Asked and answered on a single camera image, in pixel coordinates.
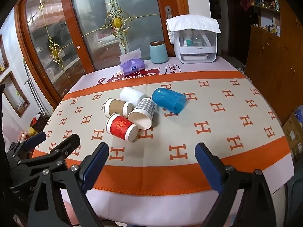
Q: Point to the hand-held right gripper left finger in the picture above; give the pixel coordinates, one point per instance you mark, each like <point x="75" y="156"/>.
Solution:
<point x="94" y="164"/>

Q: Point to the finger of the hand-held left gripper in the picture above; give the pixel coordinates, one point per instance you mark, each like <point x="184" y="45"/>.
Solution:
<point x="35" y="140"/>
<point x="67" y="146"/>

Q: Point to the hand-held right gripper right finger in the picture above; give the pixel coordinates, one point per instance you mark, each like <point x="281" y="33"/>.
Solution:
<point x="208" y="167"/>

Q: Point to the red paper cup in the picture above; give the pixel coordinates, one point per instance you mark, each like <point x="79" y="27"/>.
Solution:
<point x="119" y="126"/>

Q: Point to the brown paper cup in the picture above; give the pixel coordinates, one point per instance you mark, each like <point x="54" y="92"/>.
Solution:
<point x="117" y="107"/>

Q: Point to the grey checkered paper cup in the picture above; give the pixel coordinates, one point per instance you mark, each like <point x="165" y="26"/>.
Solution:
<point x="143" y="108"/>

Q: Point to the white cup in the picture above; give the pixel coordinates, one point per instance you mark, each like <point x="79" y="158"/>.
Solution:
<point x="131" y="95"/>

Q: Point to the blue plastic cup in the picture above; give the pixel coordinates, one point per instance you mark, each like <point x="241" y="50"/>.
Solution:
<point x="167" y="99"/>

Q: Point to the dark woven basket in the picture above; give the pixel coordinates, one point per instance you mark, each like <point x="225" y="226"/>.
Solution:
<point x="39" y="121"/>

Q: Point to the orange patterned blanket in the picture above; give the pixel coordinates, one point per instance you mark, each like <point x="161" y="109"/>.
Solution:
<point x="213" y="134"/>

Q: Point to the silver metal pole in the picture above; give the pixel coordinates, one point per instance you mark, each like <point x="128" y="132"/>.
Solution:
<point x="33" y="87"/>

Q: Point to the pink printed tablecloth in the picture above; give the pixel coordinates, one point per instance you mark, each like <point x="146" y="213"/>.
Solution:
<point x="151" y="203"/>

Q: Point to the cardboard box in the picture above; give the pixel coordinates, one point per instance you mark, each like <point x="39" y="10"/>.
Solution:
<point x="292" y="132"/>

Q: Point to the wood framed glass door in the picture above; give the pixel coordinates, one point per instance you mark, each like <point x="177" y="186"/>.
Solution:
<point x="47" y="40"/>
<point x="132" y="37"/>

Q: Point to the purple tissue pack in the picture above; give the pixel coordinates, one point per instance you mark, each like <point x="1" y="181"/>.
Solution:
<point x="132" y="67"/>

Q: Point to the white countertop cabinet appliance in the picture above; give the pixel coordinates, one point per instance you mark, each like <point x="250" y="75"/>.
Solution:
<point x="196" y="56"/>

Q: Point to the teal canister with brown lid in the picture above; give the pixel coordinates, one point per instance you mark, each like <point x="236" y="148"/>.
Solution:
<point x="158" y="53"/>

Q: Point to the wooden shelf cabinet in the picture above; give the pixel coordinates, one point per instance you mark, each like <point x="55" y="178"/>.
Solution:
<point x="267" y="52"/>

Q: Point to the white folded cloth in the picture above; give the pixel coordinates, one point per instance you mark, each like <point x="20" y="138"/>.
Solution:
<point x="191" y="22"/>

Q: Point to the red paper door decoration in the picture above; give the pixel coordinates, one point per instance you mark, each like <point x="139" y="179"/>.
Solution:
<point x="245" y="2"/>

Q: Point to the wooden picture frame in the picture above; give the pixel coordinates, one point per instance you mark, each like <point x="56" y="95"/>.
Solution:
<point x="3" y="56"/>
<point x="16" y="94"/>

